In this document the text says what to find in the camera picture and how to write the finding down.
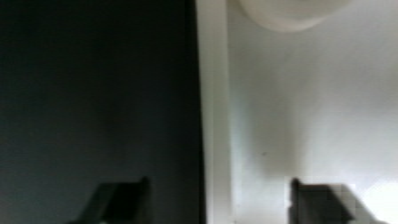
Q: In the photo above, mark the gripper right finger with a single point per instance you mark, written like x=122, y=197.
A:
x=317, y=207

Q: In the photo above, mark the white square table top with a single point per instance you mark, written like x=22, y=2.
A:
x=299, y=87

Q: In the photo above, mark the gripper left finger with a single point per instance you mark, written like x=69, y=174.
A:
x=120, y=204

